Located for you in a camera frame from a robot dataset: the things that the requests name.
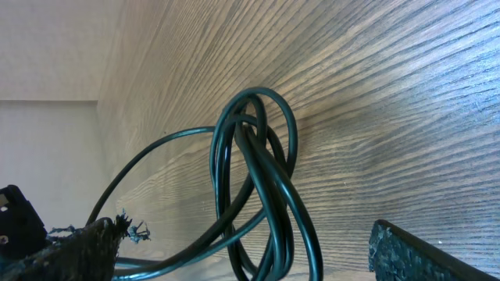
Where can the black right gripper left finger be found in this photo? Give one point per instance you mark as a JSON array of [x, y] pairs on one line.
[[86, 254]]

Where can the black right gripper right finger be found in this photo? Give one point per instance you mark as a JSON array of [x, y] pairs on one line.
[[395, 254]]

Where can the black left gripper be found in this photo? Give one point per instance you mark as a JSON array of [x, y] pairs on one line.
[[22, 230]]

